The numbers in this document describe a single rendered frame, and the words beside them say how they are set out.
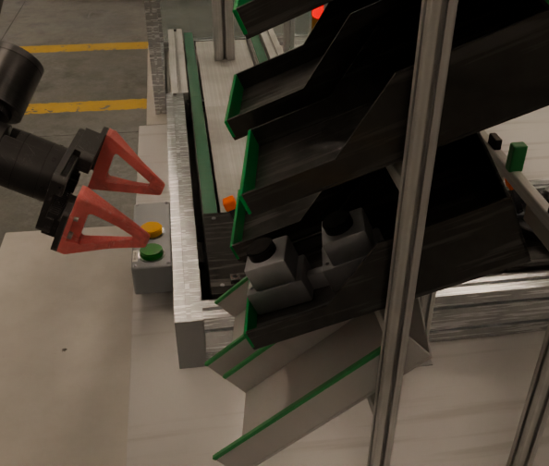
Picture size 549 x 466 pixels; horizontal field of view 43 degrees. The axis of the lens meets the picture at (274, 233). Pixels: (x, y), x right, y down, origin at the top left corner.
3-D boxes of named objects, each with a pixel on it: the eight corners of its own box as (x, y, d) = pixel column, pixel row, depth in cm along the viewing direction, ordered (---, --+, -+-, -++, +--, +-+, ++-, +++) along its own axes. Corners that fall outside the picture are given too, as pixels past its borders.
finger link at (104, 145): (176, 153, 74) (91, 118, 71) (167, 187, 68) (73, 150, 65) (155, 203, 77) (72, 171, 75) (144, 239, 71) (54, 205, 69)
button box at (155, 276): (134, 295, 122) (130, 267, 119) (137, 228, 139) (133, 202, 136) (175, 291, 123) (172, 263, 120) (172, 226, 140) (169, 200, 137)
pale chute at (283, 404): (240, 477, 82) (212, 459, 80) (247, 392, 92) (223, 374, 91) (433, 358, 70) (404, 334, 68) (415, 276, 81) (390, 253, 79)
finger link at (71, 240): (167, 186, 68) (74, 149, 66) (156, 226, 62) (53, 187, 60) (144, 239, 71) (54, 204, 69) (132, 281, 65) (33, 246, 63)
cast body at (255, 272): (258, 316, 74) (227, 268, 71) (262, 288, 78) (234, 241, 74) (331, 295, 71) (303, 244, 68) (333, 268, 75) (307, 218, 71)
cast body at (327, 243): (333, 293, 72) (305, 241, 68) (332, 266, 75) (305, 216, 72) (411, 266, 69) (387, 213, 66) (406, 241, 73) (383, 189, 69)
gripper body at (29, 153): (98, 132, 70) (26, 103, 68) (72, 182, 62) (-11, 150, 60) (79, 183, 73) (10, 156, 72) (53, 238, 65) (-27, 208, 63)
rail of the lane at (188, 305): (179, 369, 113) (174, 318, 107) (168, 128, 186) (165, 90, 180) (213, 365, 114) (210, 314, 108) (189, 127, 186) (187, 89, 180)
